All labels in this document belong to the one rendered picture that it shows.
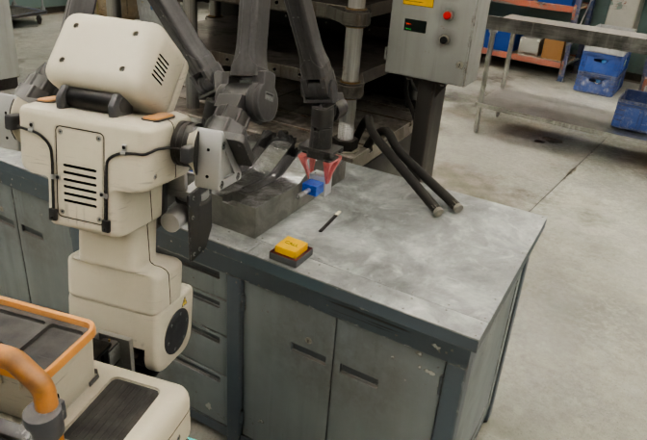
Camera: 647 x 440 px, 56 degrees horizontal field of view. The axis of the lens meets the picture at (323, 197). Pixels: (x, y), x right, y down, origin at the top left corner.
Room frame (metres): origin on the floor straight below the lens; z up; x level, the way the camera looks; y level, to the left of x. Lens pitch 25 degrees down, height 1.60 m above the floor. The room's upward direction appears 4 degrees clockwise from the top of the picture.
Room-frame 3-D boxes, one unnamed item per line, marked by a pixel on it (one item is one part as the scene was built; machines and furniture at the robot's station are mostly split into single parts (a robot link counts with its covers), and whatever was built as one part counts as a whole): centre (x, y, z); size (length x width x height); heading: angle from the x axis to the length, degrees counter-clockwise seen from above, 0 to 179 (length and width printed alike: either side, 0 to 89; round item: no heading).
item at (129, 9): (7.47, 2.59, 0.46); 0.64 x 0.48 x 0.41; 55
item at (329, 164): (1.46, 0.00, 0.99); 0.07 x 0.07 x 0.09; 62
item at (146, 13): (6.96, 1.90, 0.42); 0.60 x 0.42 x 0.33; 49
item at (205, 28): (2.72, 0.26, 0.96); 1.29 x 0.83 x 0.18; 62
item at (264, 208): (1.67, 0.17, 0.87); 0.50 x 0.26 x 0.14; 152
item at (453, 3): (2.19, -0.35, 0.74); 0.31 x 0.22 x 1.47; 62
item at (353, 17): (2.72, 0.26, 1.20); 1.29 x 0.83 x 0.19; 62
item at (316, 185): (1.43, 0.03, 0.94); 0.13 x 0.05 x 0.05; 152
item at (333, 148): (1.47, 0.02, 1.06); 0.10 x 0.07 x 0.07; 62
